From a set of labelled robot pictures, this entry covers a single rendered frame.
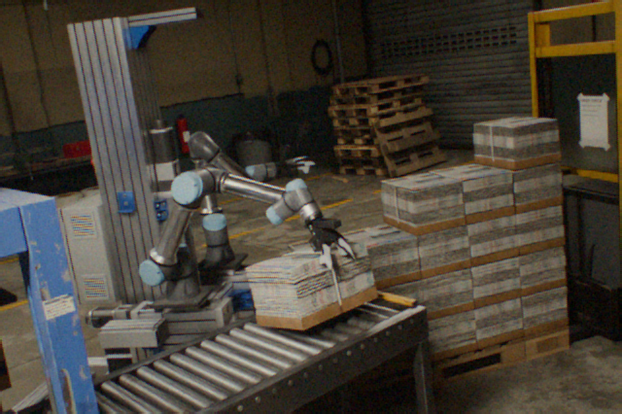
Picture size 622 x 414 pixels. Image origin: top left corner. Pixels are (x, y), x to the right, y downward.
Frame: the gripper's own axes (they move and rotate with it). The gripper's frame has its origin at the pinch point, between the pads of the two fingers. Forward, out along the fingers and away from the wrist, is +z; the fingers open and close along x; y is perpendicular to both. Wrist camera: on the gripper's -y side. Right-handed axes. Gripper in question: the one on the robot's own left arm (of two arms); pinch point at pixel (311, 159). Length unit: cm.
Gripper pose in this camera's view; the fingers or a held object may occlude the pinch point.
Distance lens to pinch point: 370.7
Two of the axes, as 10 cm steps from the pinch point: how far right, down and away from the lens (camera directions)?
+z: 9.6, -1.7, 2.0
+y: 0.9, 9.3, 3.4
